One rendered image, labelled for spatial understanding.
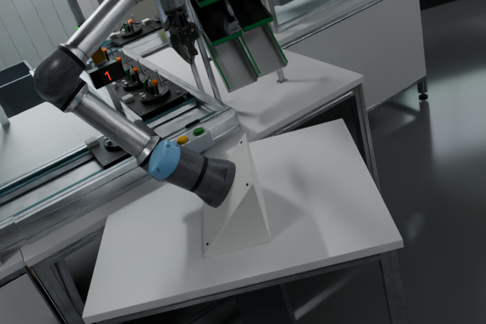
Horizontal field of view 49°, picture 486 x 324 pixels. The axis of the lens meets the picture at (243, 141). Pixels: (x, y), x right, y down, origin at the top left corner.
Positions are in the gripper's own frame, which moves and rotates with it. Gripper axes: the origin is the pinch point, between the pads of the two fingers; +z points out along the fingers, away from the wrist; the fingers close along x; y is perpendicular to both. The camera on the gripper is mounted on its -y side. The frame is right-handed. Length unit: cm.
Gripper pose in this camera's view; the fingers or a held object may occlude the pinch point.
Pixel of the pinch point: (189, 60)
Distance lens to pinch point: 191.4
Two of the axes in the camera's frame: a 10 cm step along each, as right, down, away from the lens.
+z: 2.6, 8.3, 5.0
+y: 5.0, 3.2, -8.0
